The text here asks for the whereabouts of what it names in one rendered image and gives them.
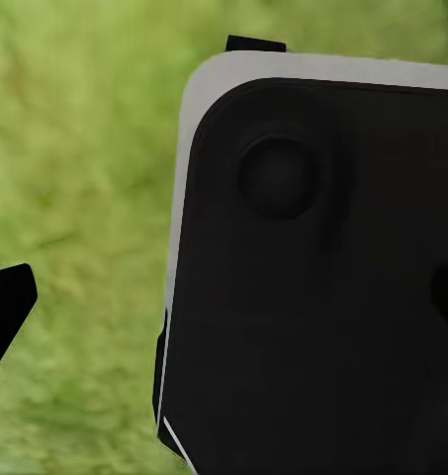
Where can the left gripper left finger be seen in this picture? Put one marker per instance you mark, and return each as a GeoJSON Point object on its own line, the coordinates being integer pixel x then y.
{"type": "Point", "coordinates": [18, 295]}

